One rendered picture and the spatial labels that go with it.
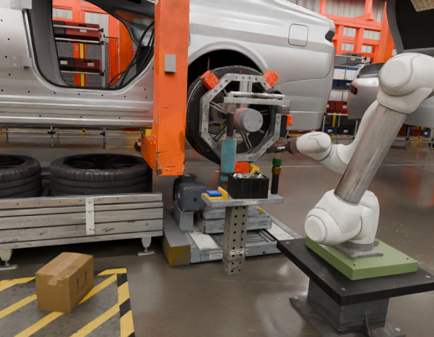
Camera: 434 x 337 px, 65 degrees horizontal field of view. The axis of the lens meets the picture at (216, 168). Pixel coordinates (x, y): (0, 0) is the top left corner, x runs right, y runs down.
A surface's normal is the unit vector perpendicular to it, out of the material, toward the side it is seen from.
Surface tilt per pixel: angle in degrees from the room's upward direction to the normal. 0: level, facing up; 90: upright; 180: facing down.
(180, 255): 90
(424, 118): 107
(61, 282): 90
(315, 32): 90
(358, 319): 90
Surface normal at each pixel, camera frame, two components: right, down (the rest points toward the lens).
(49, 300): -0.15, 0.20
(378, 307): 0.31, 0.22
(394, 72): -0.77, -0.01
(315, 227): -0.82, 0.17
